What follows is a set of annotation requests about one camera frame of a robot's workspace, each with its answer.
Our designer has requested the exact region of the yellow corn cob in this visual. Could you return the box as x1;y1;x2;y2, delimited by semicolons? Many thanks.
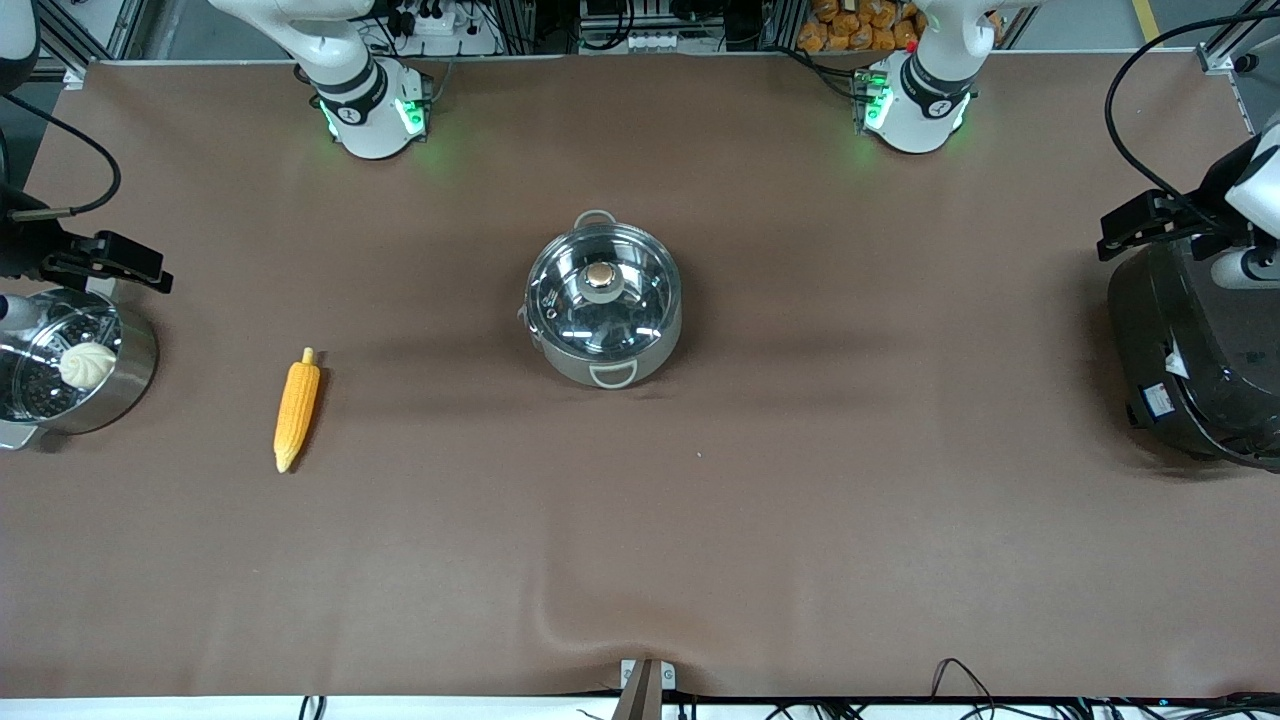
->
273;347;322;474

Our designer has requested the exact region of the glass lid with gold knob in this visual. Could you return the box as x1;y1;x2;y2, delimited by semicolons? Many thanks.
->
525;224;683;358

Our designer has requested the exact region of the steel steamer pot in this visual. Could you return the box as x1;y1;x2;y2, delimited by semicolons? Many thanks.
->
0;288;159;451

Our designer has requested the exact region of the stainless steel pot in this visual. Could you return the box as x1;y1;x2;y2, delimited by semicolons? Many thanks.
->
517;209;685;389

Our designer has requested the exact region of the white steamed bun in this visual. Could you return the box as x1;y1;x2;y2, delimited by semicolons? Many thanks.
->
59;342;118;390

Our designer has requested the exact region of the black rice cooker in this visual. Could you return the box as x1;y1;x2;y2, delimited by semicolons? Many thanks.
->
1107;238;1280;471

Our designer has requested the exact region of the bag of orange snacks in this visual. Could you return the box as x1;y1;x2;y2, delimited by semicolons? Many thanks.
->
797;0;923;54

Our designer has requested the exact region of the white power strip with plugs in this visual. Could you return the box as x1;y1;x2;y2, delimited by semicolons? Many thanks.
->
385;0;459;38

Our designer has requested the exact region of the metal table clamp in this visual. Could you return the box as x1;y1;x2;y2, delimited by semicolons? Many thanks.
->
612;657;678;720

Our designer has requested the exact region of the black right camera cable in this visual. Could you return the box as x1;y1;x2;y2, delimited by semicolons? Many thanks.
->
0;93;123;219

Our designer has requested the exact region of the black camera cable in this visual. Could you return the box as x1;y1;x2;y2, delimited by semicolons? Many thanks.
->
0;93;123;219
1104;8;1280;216

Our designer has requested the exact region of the aluminium frame post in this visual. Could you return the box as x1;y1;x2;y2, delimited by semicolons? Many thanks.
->
30;0;136;86
1197;20;1263;136

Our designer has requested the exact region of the black left camera cable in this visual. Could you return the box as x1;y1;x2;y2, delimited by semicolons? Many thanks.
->
1104;8;1280;216

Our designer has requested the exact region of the black cable loop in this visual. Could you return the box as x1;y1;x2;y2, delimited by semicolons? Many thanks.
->
930;657;1004;706

